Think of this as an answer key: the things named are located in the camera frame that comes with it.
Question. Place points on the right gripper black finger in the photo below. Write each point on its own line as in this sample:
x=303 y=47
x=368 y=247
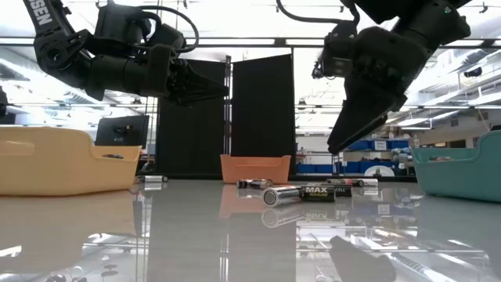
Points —
x=393 y=116
x=364 y=113

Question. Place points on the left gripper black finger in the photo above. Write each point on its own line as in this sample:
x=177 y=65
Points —
x=195 y=84
x=211 y=98

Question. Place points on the black Duracell battery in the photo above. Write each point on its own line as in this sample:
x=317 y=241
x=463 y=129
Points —
x=343 y=190

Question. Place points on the black MAX alkaline battery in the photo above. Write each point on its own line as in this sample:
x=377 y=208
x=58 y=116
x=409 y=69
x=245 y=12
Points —
x=319 y=194

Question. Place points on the small dark battery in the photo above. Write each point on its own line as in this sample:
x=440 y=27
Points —
x=258 y=183

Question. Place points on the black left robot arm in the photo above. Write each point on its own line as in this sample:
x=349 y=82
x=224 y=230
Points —
x=58 y=55

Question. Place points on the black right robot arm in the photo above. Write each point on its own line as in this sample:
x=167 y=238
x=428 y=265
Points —
x=430 y=19

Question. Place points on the blue storage bin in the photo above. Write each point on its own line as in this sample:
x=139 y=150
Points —
x=398 y=144
x=313 y=168
x=360 y=145
x=354 y=167

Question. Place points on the black partition screen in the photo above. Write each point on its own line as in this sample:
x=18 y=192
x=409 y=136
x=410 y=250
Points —
x=262 y=117

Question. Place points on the black monitor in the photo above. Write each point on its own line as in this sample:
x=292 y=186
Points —
x=121 y=131

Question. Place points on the orange plastic bin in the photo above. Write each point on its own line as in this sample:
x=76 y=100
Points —
x=254 y=168

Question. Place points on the green plastic bin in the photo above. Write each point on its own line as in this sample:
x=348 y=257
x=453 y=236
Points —
x=462 y=176

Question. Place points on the yellow plastic bin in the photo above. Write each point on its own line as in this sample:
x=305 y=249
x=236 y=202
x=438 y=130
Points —
x=58 y=164

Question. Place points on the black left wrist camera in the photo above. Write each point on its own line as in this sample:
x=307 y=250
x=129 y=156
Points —
x=168 y=37

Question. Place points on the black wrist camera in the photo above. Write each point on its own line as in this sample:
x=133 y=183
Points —
x=336 y=51
x=168 y=37

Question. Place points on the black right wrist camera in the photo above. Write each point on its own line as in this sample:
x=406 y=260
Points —
x=336 y=51

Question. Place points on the black overhead frame beam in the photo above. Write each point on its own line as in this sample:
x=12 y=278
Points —
x=254 y=42

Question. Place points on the black ceiling camera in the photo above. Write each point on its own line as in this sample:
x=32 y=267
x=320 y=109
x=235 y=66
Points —
x=473 y=72

